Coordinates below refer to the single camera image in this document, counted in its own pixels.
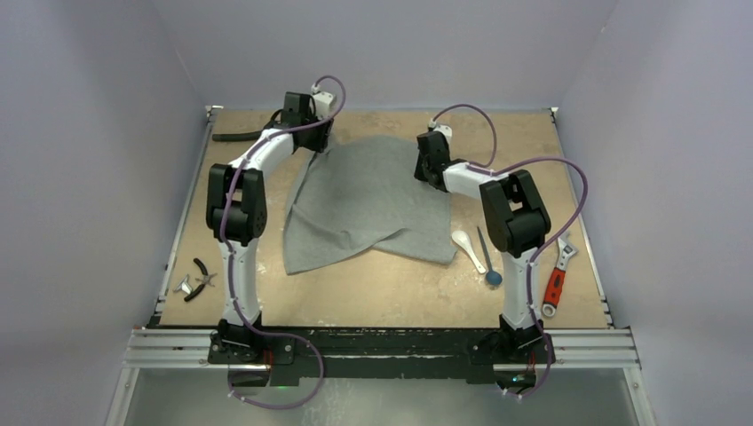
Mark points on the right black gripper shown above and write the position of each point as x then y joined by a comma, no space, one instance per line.
425,167

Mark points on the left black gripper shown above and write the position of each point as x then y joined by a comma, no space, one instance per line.
321,145

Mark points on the grey cloth napkin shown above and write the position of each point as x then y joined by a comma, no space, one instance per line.
363,195

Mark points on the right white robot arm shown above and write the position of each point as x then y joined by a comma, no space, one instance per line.
517,223

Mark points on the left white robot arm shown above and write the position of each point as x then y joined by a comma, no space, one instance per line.
236,210

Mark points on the black foam tube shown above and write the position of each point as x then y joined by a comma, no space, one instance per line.
237,137

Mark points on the red adjustable wrench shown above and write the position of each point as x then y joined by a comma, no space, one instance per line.
555,283

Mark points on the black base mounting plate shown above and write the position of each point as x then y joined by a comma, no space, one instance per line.
284,355

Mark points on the small silver metal clip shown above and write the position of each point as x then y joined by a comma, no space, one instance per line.
184,286

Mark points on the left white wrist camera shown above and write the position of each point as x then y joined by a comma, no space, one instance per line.
324,103

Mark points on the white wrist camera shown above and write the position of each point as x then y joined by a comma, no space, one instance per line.
442,128
324,103

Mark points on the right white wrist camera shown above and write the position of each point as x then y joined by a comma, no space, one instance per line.
442,128

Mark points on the black handled pliers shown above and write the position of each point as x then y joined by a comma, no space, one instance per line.
203,281

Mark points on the aluminium frame rail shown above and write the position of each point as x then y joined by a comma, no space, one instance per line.
573,348

